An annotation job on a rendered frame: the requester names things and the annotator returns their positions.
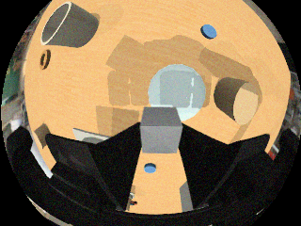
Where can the small blue disc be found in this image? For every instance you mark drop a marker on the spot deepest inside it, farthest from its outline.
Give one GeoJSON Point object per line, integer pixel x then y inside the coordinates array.
{"type": "Point", "coordinates": [208, 31]}
{"type": "Point", "coordinates": [150, 168]}

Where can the brown ring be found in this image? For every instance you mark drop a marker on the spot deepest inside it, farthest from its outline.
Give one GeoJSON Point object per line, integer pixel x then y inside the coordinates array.
{"type": "Point", "coordinates": [44, 64]}

